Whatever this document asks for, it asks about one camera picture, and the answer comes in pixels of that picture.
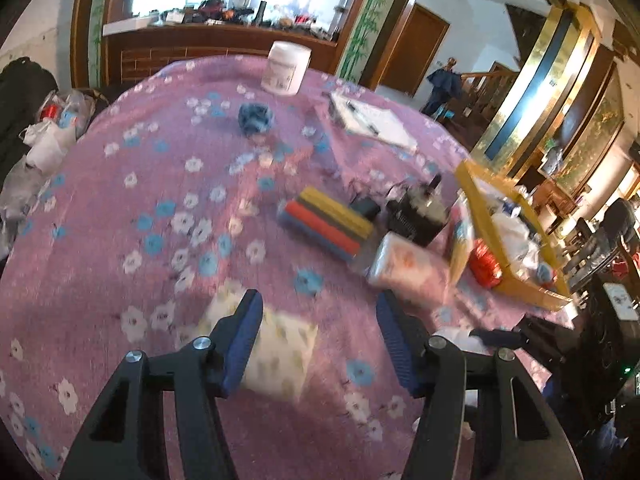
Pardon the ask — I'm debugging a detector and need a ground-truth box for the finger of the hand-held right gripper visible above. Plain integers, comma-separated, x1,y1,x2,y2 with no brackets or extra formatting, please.
469,316,577,362

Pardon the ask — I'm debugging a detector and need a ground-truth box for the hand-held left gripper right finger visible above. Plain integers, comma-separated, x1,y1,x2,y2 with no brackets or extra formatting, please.
375,290,584,480

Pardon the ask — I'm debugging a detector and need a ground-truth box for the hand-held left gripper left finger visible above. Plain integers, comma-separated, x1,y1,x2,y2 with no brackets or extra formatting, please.
59,288,265,480

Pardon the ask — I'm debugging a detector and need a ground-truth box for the floral print tissue pack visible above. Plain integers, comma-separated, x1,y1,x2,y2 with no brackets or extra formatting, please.
199,282,319,403

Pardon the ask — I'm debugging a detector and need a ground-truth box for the yellow cardboard box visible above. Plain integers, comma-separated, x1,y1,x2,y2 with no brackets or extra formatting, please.
452,158,573,312

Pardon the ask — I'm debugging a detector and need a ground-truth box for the red mesh scrubber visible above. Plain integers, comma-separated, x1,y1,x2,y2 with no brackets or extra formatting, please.
470,240,503,288

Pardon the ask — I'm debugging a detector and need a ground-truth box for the pink tissue pack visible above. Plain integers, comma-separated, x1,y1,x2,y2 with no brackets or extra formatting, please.
365,232,451,306

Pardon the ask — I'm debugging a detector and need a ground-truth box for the coloured sticks pack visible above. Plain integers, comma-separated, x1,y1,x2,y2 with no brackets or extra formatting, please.
276,186,376,263

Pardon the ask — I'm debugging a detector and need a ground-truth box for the dark wooden chair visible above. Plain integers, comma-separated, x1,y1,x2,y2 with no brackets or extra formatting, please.
562,212,618,293

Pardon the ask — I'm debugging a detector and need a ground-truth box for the black electric motor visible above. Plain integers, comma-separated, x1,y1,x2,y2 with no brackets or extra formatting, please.
386,175,451,248

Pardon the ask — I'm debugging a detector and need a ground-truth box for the black power adapter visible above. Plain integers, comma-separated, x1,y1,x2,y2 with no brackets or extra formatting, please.
348,195,382,221

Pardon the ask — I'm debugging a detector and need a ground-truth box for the purple floral tablecloth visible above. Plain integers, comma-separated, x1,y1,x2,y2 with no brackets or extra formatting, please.
0,55,576,480

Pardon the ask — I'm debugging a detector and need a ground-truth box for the wooden sideboard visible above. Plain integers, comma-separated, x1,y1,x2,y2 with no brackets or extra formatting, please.
520,180,576,221

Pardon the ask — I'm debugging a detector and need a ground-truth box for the white notebook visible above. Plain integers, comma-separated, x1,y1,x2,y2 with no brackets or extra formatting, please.
328,91,418,153

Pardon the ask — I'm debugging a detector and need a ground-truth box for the blue cloth ball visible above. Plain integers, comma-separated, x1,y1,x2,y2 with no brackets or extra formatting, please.
237,103,275,136

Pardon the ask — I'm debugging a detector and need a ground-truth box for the black pen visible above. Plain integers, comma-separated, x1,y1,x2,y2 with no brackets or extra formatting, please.
346,101,379,136

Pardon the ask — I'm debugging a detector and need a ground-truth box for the wooden staircase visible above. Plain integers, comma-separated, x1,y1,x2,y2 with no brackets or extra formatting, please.
435,60,521,146

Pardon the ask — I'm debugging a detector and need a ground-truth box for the gold pillar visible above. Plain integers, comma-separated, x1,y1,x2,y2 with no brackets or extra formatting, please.
470,5,601,176

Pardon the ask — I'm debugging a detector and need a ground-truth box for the dark blue jacket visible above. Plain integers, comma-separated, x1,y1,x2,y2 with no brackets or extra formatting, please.
421,67,463,118

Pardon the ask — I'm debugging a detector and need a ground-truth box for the white plastic jar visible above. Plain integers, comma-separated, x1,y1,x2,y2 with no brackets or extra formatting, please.
261,41,311,95

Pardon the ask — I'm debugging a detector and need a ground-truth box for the crumpled clear plastic bag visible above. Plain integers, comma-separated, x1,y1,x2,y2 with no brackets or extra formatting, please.
0,155,46,221

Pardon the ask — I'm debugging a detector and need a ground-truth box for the white plastic bag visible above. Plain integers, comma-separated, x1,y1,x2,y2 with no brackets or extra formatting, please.
20,122,76,168

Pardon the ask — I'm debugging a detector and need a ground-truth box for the clear bag with red item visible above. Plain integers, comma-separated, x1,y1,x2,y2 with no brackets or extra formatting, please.
37,89,96,136

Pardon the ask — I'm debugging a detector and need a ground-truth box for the wooden counter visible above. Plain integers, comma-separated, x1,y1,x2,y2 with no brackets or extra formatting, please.
102,15,346,86

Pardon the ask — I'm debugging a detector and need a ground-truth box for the brown wooden door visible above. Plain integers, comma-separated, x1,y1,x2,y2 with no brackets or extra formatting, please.
377,4,451,97

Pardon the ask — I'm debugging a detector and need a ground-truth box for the bamboo painted panel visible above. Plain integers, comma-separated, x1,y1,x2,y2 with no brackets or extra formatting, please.
336,0,398,83

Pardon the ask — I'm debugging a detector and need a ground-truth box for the black backpack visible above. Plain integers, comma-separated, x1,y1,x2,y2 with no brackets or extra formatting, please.
0,57,60,183

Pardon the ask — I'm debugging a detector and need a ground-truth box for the pile of assorted clutter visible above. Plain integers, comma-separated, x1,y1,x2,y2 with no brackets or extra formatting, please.
150,0,341,41

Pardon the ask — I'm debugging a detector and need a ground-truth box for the black cable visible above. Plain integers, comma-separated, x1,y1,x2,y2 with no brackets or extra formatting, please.
350,180,416,202

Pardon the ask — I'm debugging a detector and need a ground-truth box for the green gold wall painting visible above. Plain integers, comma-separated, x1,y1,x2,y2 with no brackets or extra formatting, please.
555,67,626,193

